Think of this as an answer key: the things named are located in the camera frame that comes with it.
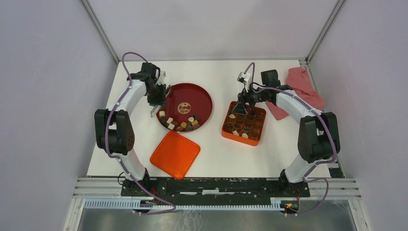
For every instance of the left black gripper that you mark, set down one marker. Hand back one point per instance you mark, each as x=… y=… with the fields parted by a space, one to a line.
x=161 y=100

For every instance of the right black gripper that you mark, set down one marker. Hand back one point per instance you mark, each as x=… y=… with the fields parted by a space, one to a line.
x=244 y=96

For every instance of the metal serving tongs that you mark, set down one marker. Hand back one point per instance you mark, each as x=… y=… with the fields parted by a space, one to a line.
x=156 y=109

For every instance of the orange compartment chocolate box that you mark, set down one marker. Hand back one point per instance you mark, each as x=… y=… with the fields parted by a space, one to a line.
x=251 y=125

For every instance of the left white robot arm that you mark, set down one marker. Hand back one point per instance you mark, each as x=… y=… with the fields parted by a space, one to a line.
x=113 y=128

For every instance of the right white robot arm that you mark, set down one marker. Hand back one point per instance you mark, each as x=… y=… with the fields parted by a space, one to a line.
x=318 y=139

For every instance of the round dark red plate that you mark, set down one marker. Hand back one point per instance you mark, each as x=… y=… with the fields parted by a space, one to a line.
x=187 y=100

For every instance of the orange box lid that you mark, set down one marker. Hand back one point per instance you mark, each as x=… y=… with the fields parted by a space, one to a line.
x=175 y=154

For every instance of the pink cloth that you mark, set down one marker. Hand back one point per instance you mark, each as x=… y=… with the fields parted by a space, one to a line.
x=298 y=78

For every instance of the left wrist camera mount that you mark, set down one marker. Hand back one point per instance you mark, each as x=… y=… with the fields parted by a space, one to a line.
x=161 y=78

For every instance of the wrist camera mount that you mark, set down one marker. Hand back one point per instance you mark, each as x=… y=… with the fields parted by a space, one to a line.
x=161 y=78
x=245 y=79

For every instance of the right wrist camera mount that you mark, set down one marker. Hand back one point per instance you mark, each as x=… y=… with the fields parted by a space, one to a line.
x=245 y=79

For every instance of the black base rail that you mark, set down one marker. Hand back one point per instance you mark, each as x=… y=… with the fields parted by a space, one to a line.
x=215 y=191

